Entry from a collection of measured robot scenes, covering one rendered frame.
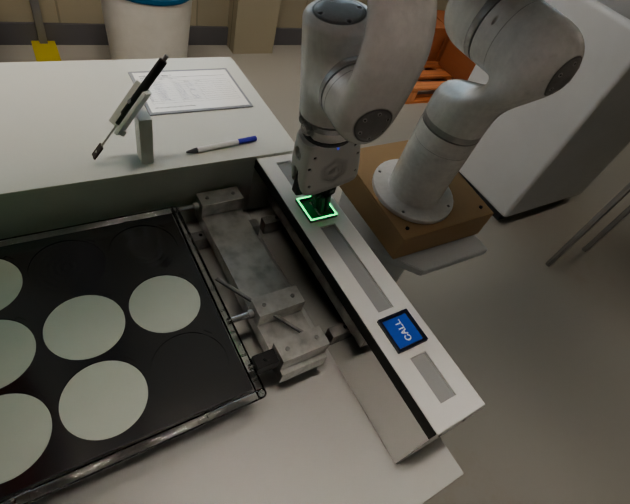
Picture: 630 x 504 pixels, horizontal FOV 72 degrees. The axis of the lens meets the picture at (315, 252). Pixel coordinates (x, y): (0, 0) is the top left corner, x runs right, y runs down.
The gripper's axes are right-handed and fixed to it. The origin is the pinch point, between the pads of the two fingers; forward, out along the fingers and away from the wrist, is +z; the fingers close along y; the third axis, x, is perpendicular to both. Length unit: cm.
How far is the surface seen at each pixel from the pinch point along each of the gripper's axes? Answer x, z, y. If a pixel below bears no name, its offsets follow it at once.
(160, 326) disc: -9.7, 1.7, -31.3
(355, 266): -13.1, 2.5, -0.7
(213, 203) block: 10.7, 4.2, -15.9
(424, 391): -34.7, 1.6, -3.3
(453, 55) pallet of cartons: 173, 122, 221
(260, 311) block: -12.9, 3.8, -17.4
